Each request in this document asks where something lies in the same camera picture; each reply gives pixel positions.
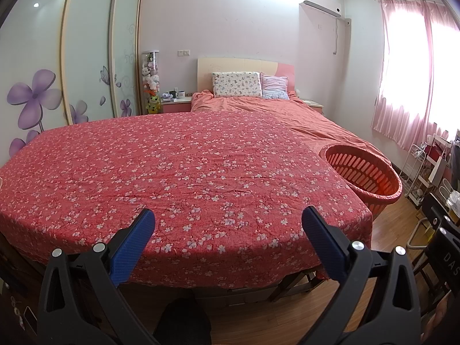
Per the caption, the pink curtain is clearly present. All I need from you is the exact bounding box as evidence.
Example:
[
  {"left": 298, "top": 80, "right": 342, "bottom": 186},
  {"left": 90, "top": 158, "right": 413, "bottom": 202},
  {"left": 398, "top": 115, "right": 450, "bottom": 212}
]
[{"left": 371, "top": 0, "right": 460, "bottom": 152}]

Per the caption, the white floral pillow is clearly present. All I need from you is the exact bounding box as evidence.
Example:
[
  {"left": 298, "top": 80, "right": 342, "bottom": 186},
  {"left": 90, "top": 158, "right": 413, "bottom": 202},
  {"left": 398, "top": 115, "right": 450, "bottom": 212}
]
[{"left": 212, "top": 72, "right": 263, "bottom": 98}]

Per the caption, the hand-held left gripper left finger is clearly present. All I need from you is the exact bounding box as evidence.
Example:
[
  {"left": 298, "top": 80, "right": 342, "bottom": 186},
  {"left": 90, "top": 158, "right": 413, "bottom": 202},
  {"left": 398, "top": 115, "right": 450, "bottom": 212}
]
[{"left": 37, "top": 208, "right": 156, "bottom": 345}]

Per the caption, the white wire rack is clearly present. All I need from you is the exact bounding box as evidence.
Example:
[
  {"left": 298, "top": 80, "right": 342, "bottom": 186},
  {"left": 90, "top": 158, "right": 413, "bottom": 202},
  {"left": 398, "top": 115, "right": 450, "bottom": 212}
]
[{"left": 399, "top": 133, "right": 460, "bottom": 205}]

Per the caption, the orange plastic laundry basket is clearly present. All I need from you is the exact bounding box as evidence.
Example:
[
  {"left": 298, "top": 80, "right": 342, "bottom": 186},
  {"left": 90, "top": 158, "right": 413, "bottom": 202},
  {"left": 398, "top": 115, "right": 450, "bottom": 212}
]
[{"left": 324, "top": 144, "right": 403, "bottom": 220}]

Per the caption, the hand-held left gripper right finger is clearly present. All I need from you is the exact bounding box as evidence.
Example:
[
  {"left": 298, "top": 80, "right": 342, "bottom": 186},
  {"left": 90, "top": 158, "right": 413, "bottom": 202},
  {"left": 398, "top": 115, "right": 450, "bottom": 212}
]
[{"left": 302, "top": 206, "right": 422, "bottom": 345}]

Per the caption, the pink bed duvet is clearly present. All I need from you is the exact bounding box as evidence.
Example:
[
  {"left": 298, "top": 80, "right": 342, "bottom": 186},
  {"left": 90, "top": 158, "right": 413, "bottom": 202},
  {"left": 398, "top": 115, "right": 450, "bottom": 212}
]
[{"left": 190, "top": 90, "right": 387, "bottom": 159}]

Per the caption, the wardrobe with purple flower doors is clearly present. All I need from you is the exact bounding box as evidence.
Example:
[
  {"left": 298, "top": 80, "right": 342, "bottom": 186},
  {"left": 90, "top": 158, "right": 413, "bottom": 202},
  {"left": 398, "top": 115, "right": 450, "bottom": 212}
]
[{"left": 0, "top": 0, "right": 144, "bottom": 159}]

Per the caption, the pink and white nightstand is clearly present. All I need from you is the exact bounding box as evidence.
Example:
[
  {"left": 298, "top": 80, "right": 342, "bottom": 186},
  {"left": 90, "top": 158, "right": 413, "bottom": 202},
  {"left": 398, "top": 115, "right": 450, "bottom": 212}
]
[
  {"left": 160, "top": 97, "right": 192, "bottom": 114},
  {"left": 300, "top": 99, "right": 325, "bottom": 116}
]

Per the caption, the clear tube of plush toys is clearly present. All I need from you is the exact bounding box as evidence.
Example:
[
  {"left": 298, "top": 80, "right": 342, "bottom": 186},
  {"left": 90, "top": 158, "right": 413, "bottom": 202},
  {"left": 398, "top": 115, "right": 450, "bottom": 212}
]
[{"left": 141, "top": 51, "right": 162, "bottom": 115}]

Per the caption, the person's right hand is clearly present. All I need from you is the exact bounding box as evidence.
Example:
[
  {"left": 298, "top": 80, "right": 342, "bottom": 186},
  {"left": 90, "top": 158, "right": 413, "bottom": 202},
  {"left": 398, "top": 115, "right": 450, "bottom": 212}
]
[{"left": 423, "top": 287, "right": 451, "bottom": 338}]

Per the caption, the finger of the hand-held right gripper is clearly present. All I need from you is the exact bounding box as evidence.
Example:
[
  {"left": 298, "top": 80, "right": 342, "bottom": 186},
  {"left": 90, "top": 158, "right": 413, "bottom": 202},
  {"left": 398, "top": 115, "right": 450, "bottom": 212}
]
[{"left": 421, "top": 196, "right": 455, "bottom": 229}]

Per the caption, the pink striped pillow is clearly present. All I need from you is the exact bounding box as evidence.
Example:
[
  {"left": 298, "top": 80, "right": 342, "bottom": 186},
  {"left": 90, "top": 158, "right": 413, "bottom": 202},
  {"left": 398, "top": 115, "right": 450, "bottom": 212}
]
[{"left": 260, "top": 74, "right": 290, "bottom": 100}]

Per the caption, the white tubular frame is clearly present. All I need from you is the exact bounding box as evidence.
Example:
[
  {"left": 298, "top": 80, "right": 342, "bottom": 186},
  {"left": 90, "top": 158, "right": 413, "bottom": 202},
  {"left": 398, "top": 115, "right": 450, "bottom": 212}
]
[{"left": 407, "top": 219, "right": 430, "bottom": 249}]

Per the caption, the dark wooden chair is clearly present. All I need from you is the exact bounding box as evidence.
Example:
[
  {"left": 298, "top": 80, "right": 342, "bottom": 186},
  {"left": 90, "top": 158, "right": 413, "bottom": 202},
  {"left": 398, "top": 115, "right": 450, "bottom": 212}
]
[{"left": 413, "top": 252, "right": 441, "bottom": 295}]

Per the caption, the air conditioner hose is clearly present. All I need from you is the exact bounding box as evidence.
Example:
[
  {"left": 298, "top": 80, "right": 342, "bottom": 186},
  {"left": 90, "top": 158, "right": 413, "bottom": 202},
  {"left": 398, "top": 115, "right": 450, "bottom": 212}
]
[{"left": 332, "top": 17, "right": 351, "bottom": 55}]

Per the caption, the beige and pink headboard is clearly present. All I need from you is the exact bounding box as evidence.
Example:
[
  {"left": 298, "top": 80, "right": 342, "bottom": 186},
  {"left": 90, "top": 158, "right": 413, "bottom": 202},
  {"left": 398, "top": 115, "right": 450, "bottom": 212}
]
[{"left": 197, "top": 57, "right": 295, "bottom": 97}]

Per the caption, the white flat panel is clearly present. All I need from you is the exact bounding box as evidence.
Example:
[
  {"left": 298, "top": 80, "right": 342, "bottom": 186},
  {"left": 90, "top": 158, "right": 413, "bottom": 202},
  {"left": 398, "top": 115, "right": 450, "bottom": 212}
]
[{"left": 429, "top": 158, "right": 448, "bottom": 187}]

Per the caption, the white air conditioner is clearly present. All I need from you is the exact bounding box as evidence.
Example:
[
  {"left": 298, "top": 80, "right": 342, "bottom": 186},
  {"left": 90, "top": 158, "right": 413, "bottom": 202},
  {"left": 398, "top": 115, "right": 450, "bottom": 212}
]
[{"left": 303, "top": 0, "right": 342, "bottom": 18}]

